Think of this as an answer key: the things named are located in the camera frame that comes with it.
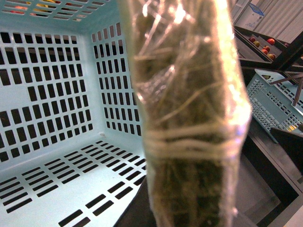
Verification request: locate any light blue plastic basket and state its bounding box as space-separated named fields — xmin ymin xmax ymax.
xmin=0 ymin=0 xmax=146 ymax=227

